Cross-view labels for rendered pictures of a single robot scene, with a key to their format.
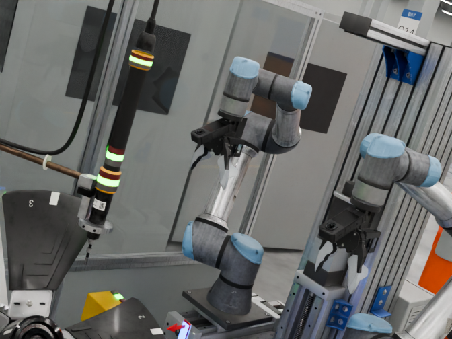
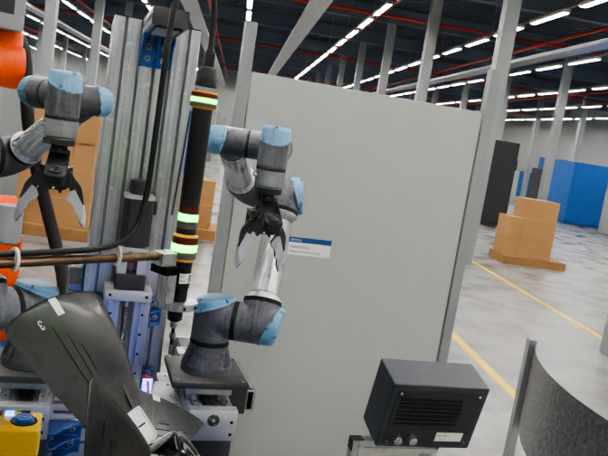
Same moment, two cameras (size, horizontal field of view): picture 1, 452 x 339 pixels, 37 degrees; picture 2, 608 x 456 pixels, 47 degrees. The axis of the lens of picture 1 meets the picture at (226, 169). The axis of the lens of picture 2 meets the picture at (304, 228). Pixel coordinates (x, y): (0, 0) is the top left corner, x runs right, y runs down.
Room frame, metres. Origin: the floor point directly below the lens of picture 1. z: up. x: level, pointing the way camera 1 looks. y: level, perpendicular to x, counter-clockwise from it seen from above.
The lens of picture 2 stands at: (0.54, 1.13, 1.78)
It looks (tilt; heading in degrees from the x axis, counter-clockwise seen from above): 8 degrees down; 300
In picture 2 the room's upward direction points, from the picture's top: 9 degrees clockwise
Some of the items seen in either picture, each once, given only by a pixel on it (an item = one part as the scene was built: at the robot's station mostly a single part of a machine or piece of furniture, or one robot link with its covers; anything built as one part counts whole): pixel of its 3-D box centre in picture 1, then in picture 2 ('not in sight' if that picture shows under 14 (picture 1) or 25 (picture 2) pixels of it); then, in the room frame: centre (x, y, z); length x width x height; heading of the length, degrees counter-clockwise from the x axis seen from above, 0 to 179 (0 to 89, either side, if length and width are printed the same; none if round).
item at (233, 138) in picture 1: (226, 134); (56, 165); (1.84, 0.03, 1.62); 0.09 x 0.08 x 0.12; 136
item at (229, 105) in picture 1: (232, 105); (59, 129); (1.84, 0.04, 1.70); 0.08 x 0.08 x 0.05
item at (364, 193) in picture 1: (368, 192); (268, 179); (1.49, -0.32, 1.65); 0.08 x 0.08 x 0.05
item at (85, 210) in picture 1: (97, 203); (175, 279); (1.29, 0.23, 1.50); 0.09 x 0.07 x 0.10; 81
